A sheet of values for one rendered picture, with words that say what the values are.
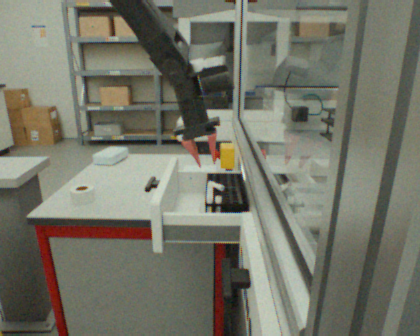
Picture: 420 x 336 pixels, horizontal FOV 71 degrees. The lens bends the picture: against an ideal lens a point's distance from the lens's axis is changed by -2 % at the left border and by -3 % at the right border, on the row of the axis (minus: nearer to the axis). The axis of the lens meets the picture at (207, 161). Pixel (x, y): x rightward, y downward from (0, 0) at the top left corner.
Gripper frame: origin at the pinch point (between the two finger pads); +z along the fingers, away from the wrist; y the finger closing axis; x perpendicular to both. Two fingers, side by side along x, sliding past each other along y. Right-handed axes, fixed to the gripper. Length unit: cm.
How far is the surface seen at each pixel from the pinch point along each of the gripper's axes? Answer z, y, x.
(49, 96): -55, -260, 407
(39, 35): -144, -239, 403
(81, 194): 5.4, -41.1, 16.4
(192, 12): -47, 3, 76
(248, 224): 5.2, 6.3, -23.2
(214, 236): 11.1, -0.8, -14.1
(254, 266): 5.5, 6.0, -33.6
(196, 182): 7.6, -5.2, 10.0
